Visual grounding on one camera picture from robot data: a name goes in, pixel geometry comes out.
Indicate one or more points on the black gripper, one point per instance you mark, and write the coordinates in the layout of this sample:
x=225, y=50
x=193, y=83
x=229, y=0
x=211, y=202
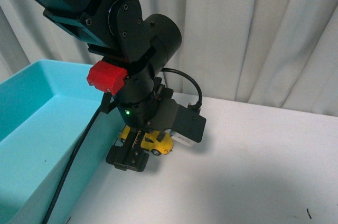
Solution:
x=137, y=108

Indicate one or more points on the yellow beetle toy car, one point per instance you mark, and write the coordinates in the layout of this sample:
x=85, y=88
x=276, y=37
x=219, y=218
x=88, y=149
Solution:
x=158, y=143

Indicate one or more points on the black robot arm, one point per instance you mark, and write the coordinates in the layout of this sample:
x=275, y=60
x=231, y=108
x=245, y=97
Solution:
x=134, y=50

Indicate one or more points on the red plastic cap block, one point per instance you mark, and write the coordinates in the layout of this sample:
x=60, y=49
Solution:
x=107, y=77

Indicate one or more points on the turquoise plastic storage bin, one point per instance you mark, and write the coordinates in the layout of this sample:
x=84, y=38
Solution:
x=44, y=110

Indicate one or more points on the grey-white pleated curtain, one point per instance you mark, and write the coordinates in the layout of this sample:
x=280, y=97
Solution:
x=277, y=53

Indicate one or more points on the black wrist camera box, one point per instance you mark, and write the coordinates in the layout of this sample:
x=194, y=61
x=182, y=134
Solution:
x=188, y=126

